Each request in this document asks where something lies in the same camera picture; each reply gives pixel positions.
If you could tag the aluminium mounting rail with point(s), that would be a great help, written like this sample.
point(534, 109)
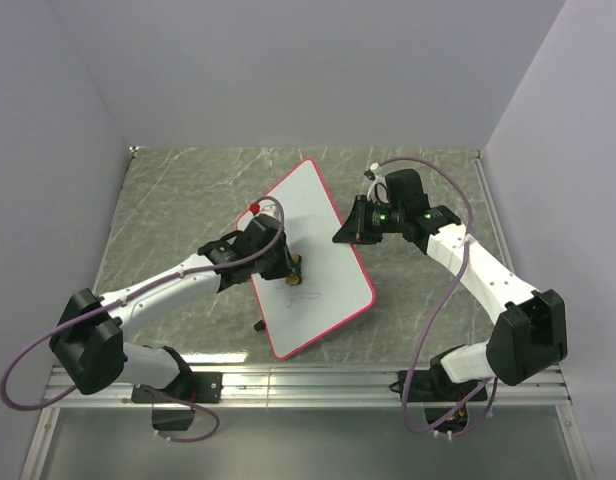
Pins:
point(289, 385)

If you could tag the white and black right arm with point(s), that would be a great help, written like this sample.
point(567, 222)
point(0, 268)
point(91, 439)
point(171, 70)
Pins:
point(529, 326)

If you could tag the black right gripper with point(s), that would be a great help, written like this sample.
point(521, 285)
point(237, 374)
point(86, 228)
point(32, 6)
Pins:
point(354, 230)

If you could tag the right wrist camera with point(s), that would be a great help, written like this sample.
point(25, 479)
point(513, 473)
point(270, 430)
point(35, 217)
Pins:
point(377, 190)

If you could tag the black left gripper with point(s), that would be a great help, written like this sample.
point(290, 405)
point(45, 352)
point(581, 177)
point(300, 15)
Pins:
point(284, 270)

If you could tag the yellow and black eraser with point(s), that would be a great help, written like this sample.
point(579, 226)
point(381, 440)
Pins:
point(294, 276)

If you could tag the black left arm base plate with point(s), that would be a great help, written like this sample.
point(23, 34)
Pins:
point(197, 387)

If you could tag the red-framed whiteboard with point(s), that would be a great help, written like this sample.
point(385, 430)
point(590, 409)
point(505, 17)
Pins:
point(335, 286)

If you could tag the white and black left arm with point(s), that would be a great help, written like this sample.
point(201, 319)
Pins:
point(95, 346)

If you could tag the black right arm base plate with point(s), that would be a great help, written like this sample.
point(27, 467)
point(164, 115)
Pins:
point(434, 386)

